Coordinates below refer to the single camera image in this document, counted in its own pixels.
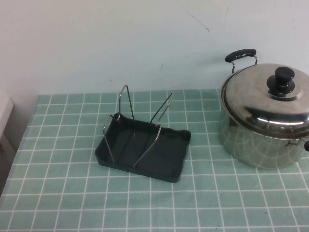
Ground stainless steel pot lid black knob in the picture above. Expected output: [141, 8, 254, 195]
[221, 63, 309, 142]

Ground green white checked tablecloth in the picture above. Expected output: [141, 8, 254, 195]
[0, 88, 309, 232]

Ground white cabinet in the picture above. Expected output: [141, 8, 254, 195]
[0, 96, 20, 155]

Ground black tray wire lid rack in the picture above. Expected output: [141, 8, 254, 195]
[94, 84, 193, 185]

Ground stainless steel pot black handles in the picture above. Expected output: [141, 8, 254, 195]
[218, 48, 309, 170]

